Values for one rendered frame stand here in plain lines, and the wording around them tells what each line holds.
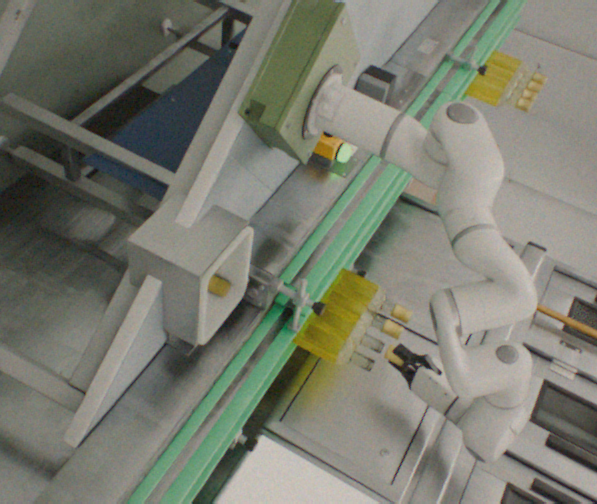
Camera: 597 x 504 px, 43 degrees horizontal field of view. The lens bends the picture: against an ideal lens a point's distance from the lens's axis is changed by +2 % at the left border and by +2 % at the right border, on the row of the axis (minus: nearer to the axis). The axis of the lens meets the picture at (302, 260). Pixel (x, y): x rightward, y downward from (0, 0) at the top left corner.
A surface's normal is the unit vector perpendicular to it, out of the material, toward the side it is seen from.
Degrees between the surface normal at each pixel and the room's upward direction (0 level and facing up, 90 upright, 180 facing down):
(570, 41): 90
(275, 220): 90
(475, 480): 90
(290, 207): 90
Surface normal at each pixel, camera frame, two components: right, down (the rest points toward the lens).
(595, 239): 0.14, -0.65
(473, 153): -0.02, -0.54
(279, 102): -0.19, -0.11
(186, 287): -0.47, 0.62
